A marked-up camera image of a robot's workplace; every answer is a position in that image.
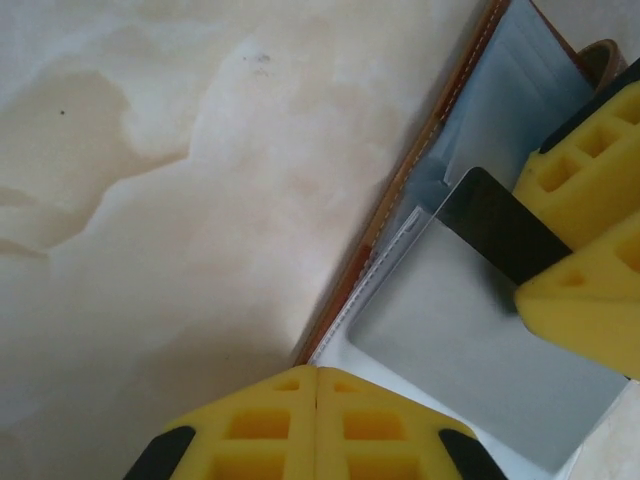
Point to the black credit card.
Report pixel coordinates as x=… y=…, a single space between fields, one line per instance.
x=500 y=225

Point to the brown leather card holder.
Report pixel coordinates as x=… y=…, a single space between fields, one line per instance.
x=505 y=110

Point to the grey credit card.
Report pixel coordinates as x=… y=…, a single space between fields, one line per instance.
x=465 y=350

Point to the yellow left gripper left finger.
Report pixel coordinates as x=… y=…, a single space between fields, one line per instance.
x=250 y=430

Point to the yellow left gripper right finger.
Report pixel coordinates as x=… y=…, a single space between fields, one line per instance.
x=380 y=430

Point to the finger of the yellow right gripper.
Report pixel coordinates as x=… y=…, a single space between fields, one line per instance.
x=595 y=300
x=595 y=165

